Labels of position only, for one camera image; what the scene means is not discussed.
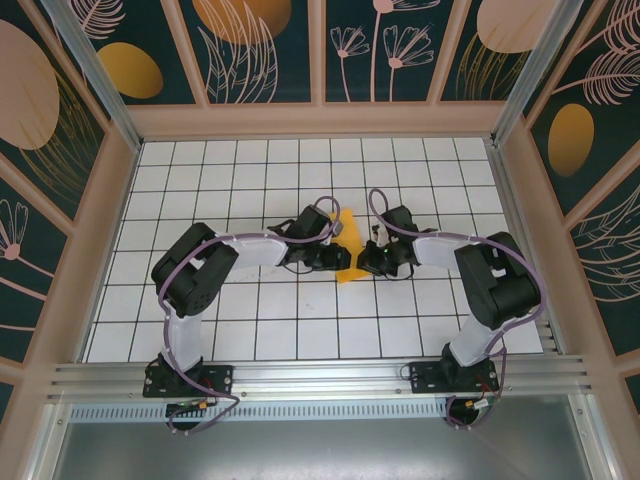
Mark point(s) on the yellow cloth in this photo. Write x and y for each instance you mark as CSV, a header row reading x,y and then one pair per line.
x,y
351,235

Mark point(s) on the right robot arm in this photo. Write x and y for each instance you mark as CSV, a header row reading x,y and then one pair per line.
x,y
435,252

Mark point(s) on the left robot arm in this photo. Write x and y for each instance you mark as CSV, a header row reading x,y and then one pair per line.
x,y
257,255

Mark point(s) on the grey metal sheet panel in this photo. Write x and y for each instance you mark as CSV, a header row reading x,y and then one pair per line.
x,y
320,450

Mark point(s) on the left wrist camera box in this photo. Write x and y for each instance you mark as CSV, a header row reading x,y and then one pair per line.
x,y
337,225

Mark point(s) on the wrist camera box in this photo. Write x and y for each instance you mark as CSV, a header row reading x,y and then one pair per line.
x,y
378,231
337,225

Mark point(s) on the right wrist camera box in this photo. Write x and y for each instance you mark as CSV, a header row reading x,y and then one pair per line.
x,y
378,231

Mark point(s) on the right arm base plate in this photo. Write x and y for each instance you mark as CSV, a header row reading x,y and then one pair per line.
x,y
425,380

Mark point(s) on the aluminium mounting rail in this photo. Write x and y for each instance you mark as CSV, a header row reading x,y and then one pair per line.
x,y
320,377

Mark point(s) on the aluminium side rail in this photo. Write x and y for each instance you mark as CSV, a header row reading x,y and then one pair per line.
x,y
510,190

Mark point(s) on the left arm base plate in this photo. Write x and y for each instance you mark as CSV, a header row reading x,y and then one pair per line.
x,y
220,380

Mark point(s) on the wall panel orange disc leaves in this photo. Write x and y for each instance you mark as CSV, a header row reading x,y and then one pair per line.
x,y
240,50

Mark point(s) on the wall panel pink flowers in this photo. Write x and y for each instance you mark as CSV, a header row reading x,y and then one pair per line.
x,y
380,50

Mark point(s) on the wall panel pink fern fronds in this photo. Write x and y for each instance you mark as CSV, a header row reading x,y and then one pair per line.
x,y
610,260

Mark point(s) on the wall panel with yellow oval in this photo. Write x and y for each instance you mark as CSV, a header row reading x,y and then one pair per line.
x,y
130,70

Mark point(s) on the aluminium corner post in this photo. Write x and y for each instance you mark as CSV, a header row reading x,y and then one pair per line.
x,y
532,75
102,85

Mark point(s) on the wall panel amber oval fern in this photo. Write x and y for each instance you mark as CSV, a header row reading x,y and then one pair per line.
x,y
580,125

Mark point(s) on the wall panel pink disc reeds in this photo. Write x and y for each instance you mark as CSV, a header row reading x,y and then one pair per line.
x,y
500,40

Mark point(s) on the wall panel single pink flower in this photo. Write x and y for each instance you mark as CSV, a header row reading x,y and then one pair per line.
x,y
20,260

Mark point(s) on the wall panel large pink disc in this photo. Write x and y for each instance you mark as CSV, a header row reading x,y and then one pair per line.
x,y
30,90

